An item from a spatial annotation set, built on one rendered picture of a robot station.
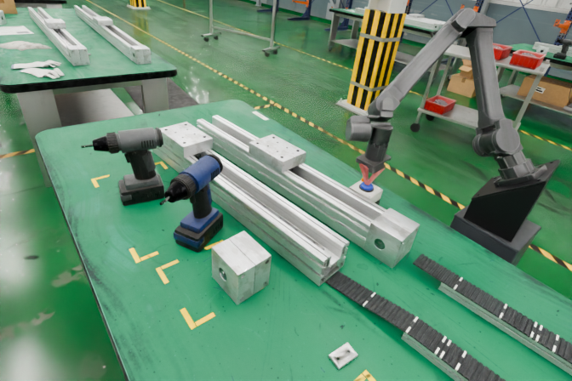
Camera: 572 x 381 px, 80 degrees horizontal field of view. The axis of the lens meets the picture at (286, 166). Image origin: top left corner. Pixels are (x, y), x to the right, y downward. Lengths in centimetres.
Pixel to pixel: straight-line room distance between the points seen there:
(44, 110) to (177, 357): 183
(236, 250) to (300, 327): 21
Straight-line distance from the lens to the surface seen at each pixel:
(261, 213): 89
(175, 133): 119
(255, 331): 77
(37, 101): 232
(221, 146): 130
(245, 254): 76
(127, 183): 106
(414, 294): 91
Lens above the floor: 142
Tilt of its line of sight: 31 degrees down
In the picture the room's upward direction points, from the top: 7 degrees clockwise
